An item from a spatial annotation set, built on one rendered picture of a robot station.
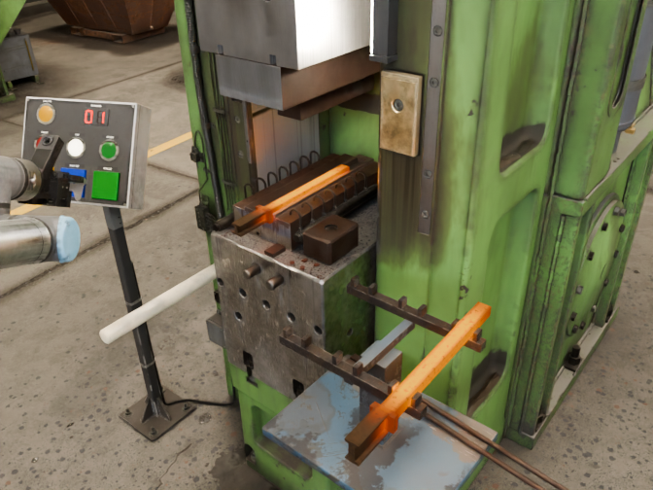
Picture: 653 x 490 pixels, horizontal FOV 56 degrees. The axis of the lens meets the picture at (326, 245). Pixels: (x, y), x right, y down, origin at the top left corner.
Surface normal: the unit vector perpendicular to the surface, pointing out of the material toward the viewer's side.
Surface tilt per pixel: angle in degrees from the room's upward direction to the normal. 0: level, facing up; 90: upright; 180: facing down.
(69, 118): 60
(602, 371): 0
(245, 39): 90
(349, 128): 90
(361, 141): 90
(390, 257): 90
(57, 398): 0
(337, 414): 0
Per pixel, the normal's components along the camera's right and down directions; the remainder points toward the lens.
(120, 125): -0.22, 0.01
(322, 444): -0.02, -0.85
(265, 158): 0.78, 0.31
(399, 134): -0.62, 0.42
